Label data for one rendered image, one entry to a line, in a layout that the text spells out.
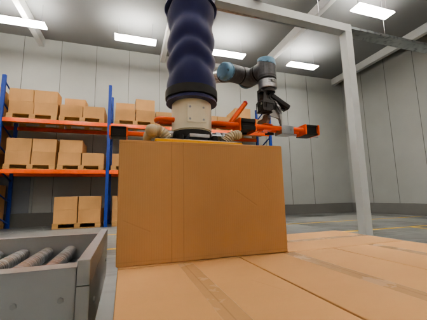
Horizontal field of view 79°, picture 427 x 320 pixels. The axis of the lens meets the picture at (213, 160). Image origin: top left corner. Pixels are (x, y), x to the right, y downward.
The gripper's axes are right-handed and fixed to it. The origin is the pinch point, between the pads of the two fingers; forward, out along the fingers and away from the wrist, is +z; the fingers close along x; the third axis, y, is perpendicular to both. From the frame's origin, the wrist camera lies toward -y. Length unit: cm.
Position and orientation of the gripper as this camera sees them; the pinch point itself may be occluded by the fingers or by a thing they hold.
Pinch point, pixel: (273, 129)
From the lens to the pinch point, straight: 131.4
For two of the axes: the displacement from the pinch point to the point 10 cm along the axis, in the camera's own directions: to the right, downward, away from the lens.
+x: 3.2, -1.4, -9.4
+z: 0.2, 9.9, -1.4
